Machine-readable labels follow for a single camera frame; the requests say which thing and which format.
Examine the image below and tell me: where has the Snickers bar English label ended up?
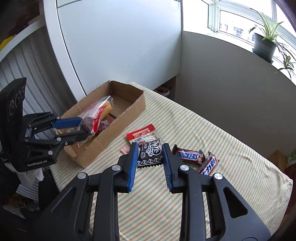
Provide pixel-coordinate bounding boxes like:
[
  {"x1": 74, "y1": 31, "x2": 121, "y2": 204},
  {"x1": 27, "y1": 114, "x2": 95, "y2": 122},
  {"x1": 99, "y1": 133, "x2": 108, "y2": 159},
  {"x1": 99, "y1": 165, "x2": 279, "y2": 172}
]
[{"x1": 172, "y1": 144, "x2": 205, "y2": 165}]

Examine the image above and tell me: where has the small pink sachet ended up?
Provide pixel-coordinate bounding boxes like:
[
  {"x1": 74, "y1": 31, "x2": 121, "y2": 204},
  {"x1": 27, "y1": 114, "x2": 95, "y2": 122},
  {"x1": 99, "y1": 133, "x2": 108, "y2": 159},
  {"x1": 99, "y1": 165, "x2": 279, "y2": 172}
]
[{"x1": 120, "y1": 145, "x2": 130, "y2": 155}]

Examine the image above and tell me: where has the Snickers bar Chinese label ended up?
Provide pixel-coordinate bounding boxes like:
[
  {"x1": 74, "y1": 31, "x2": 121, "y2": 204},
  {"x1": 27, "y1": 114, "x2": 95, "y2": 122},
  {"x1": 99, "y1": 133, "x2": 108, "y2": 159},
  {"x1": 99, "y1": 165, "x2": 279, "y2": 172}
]
[{"x1": 198, "y1": 151, "x2": 220, "y2": 176}]

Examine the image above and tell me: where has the clear bag of dark snack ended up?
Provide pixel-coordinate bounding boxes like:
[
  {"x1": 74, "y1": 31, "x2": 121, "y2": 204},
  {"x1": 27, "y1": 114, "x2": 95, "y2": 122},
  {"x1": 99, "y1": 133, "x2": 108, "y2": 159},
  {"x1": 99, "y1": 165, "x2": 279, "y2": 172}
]
[{"x1": 78, "y1": 95, "x2": 113, "y2": 134}]

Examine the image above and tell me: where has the black patterned snack packet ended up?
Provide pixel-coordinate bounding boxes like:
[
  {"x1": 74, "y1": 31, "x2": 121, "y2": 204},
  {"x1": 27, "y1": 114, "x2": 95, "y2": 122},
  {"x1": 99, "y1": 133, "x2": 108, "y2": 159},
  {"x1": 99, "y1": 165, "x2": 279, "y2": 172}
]
[{"x1": 137, "y1": 138, "x2": 163, "y2": 168}]

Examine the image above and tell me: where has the red and white snack pouch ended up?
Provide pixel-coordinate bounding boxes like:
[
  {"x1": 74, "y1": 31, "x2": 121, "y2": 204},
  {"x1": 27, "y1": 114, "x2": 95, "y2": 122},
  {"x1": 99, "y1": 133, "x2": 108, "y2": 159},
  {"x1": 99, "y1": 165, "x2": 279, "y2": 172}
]
[{"x1": 126, "y1": 124, "x2": 163, "y2": 148}]

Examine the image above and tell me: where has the cardboard box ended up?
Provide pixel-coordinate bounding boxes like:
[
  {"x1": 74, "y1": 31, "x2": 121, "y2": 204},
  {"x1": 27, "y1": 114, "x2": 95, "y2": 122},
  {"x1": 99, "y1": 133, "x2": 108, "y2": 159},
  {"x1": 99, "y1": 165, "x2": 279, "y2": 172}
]
[{"x1": 55, "y1": 81, "x2": 145, "y2": 168}]

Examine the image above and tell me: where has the striped tablecloth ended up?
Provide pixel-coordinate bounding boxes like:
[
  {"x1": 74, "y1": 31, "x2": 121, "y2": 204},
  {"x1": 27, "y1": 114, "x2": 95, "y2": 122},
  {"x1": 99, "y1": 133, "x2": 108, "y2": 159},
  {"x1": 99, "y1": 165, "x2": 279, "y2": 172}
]
[{"x1": 49, "y1": 87, "x2": 293, "y2": 240}]

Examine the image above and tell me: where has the green and white carton box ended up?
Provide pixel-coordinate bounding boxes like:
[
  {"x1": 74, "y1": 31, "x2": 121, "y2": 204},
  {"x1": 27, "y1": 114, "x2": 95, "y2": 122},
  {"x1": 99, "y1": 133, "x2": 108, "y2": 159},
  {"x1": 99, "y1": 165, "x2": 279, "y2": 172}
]
[{"x1": 287, "y1": 152, "x2": 296, "y2": 167}]

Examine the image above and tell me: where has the potted spider plant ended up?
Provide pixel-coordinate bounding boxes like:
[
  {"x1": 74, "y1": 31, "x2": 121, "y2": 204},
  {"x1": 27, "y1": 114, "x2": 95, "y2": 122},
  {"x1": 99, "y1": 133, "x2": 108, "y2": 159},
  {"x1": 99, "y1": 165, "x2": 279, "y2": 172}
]
[{"x1": 249, "y1": 8, "x2": 295, "y2": 79}]

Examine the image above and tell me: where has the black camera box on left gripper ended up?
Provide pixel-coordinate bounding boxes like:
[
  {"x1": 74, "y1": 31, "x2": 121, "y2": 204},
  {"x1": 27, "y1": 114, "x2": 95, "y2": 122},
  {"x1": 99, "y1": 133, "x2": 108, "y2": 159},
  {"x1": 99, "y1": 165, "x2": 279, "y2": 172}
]
[{"x1": 1, "y1": 77, "x2": 27, "y2": 146}]

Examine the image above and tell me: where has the white window frame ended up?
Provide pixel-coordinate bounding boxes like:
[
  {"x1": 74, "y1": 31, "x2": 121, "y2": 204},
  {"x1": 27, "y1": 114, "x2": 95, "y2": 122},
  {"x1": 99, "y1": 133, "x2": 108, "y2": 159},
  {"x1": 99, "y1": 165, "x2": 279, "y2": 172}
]
[{"x1": 202, "y1": 1, "x2": 295, "y2": 51}]

